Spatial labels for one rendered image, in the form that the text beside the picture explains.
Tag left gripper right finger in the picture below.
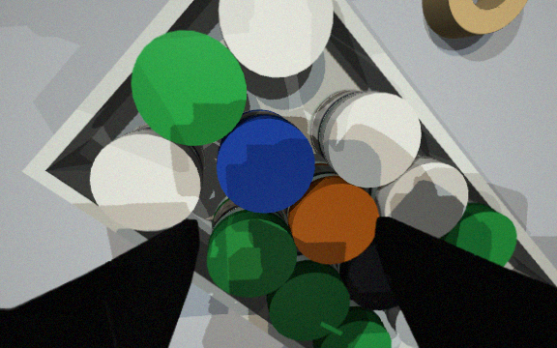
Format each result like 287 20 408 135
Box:
374 217 557 348

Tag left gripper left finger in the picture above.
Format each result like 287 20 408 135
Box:
0 219 200 348

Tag tan roll of tape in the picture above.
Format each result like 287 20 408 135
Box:
423 0 528 39

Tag blue jar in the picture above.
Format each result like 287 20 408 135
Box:
217 109 315 214

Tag grey tray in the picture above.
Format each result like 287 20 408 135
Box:
22 0 557 348

